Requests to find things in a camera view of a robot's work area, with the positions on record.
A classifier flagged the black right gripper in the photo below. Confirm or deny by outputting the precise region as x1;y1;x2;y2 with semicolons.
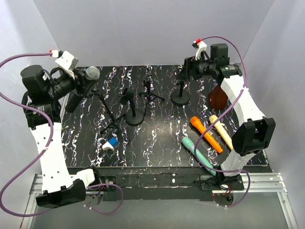
175;54;216;83

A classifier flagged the silver-headed black microphone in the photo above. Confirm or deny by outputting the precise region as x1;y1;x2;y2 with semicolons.
65;66;100;113

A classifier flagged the black round-base stand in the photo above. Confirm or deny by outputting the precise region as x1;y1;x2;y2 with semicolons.
119;88;144;126
170;81;190;106

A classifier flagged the black tripod microphone stand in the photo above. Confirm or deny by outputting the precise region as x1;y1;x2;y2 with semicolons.
138;75;165;104

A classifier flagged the orange microphone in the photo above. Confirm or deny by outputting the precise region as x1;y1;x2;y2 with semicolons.
190;116;223;153

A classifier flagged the black shock-mount tripod stand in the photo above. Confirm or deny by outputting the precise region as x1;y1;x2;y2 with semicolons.
91;90;126;138

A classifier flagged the cream wooden microphone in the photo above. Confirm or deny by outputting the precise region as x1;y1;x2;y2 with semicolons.
209;115;233;150

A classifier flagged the mint green toy microphone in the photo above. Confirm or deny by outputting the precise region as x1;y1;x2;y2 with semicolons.
182;137;216;176

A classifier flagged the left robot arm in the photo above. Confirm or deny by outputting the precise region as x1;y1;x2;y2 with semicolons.
20;65;102;208

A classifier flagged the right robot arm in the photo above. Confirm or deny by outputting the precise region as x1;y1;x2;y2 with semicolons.
178;41;275;190

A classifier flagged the brown wooden metronome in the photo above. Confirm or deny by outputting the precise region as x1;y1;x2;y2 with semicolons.
208;84;228;110

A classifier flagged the blue and white toy block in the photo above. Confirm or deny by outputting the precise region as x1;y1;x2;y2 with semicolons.
102;137;119;151

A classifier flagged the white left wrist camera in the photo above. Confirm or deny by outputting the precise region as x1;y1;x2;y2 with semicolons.
50;50;79;79

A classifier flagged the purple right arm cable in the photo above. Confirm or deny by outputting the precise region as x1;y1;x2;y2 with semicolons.
194;35;251;208

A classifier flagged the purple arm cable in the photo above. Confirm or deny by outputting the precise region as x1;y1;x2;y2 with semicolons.
0;52;124;217
194;35;251;208

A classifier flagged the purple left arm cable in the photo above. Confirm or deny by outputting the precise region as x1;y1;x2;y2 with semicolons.
0;52;124;217

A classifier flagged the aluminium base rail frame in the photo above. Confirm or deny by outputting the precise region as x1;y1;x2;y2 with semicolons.
20;63;298;229

